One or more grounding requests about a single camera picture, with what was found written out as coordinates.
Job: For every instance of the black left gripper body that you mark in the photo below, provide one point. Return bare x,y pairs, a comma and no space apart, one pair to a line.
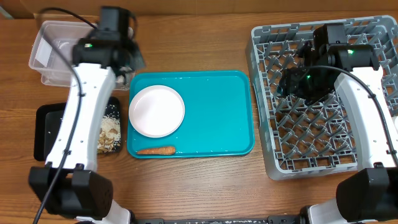
135,60

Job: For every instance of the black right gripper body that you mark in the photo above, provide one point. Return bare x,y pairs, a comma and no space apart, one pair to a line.
310,84

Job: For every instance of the large white plate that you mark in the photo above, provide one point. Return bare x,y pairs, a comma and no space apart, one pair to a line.
156,111

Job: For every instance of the orange carrot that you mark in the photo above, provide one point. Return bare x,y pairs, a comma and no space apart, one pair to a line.
162,151

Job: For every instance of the white paper cup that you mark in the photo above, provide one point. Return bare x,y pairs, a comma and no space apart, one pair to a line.
395,121

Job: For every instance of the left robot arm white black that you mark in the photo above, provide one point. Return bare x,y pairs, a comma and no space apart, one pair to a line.
68,183

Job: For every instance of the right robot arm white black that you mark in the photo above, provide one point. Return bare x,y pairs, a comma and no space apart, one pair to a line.
354,72

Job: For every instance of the grey plastic dishwasher rack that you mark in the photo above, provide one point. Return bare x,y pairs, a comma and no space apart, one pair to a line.
298,141

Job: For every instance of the clear plastic waste bin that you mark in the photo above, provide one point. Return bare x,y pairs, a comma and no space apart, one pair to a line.
51,56

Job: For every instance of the black waste tray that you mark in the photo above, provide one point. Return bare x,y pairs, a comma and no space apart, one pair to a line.
49,119

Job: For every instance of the rice and food scraps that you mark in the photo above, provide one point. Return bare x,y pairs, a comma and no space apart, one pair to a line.
110,135

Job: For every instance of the teal plastic serving tray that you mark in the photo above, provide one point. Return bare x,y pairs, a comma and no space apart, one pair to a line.
218,114

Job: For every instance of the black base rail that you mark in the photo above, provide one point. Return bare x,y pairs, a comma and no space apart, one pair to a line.
301,218

